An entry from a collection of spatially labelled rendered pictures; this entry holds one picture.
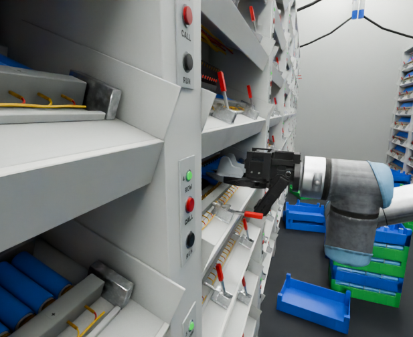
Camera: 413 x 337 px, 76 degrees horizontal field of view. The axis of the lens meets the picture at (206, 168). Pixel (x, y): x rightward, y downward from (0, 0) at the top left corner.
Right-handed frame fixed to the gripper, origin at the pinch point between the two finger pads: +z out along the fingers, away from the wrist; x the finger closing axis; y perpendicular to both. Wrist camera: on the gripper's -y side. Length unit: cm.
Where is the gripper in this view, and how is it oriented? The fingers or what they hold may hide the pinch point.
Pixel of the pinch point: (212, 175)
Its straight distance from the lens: 65.2
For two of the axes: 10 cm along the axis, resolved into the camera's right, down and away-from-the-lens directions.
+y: 0.3, -9.7, -2.2
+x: -3.3, 2.0, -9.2
